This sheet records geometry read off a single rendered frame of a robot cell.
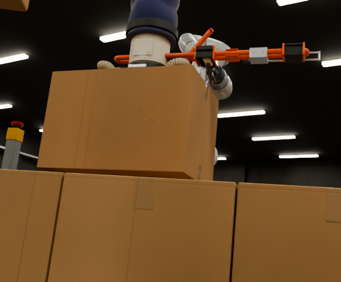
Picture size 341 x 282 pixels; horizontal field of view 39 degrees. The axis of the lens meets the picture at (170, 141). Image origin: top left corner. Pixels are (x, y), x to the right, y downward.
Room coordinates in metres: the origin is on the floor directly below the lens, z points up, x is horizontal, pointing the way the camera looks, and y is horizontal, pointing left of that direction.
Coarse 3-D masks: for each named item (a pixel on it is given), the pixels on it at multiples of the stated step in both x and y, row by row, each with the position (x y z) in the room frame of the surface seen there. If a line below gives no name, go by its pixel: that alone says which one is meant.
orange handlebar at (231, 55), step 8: (120, 56) 1.90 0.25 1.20; (128, 56) 1.89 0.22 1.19; (168, 56) 1.84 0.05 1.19; (176, 56) 1.83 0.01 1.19; (184, 56) 1.82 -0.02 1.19; (192, 56) 1.81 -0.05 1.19; (216, 56) 1.79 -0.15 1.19; (224, 56) 1.78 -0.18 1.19; (232, 56) 1.76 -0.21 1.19; (240, 56) 1.79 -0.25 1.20; (248, 56) 1.78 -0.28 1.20; (272, 56) 1.75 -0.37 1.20; (280, 56) 1.74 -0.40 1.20
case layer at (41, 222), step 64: (0, 192) 1.13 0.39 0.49; (64, 192) 1.08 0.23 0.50; (128, 192) 1.04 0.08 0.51; (192, 192) 1.00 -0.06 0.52; (256, 192) 0.96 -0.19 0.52; (320, 192) 0.93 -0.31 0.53; (0, 256) 1.12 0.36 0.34; (64, 256) 1.08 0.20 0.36; (128, 256) 1.04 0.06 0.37; (192, 256) 1.00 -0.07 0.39; (256, 256) 0.96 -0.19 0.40; (320, 256) 0.93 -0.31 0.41
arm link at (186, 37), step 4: (184, 36) 2.47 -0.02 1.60; (188, 36) 2.45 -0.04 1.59; (192, 36) 2.46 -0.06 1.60; (196, 36) 2.47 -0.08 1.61; (200, 36) 2.49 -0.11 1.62; (180, 40) 2.49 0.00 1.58; (184, 40) 2.44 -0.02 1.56; (188, 40) 2.43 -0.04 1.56; (192, 40) 2.42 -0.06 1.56; (196, 40) 2.44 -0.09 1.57; (180, 44) 2.48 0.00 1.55; (184, 44) 2.43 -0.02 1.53; (204, 44) 2.48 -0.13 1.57; (180, 48) 2.49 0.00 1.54
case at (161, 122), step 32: (64, 96) 1.80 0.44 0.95; (96, 96) 1.75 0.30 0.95; (128, 96) 1.70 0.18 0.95; (160, 96) 1.65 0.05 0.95; (192, 96) 1.64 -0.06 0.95; (64, 128) 1.79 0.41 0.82; (96, 128) 1.74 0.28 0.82; (128, 128) 1.69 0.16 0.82; (160, 128) 1.65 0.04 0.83; (192, 128) 1.67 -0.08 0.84; (64, 160) 1.78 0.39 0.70; (96, 160) 1.73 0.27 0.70; (128, 160) 1.69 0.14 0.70; (160, 160) 1.64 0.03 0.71; (192, 160) 1.70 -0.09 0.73
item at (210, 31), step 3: (207, 30) 1.81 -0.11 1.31; (210, 30) 1.81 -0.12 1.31; (213, 30) 1.81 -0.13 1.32; (207, 33) 1.81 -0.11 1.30; (210, 33) 1.81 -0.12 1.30; (204, 36) 1.81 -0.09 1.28; (207, 36) 1.82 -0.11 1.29; (201, 39) 1.82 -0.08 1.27; (204, 39) 1.82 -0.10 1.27; (198, 42) 1.82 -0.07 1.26; (201, 42) 1.82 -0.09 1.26; (195, 45) 1.83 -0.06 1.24; (198, 45) 1.82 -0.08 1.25; (192, 48) 1.83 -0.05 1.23; (189, 51) 1.83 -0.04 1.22; (192, 51) 1.83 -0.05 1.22
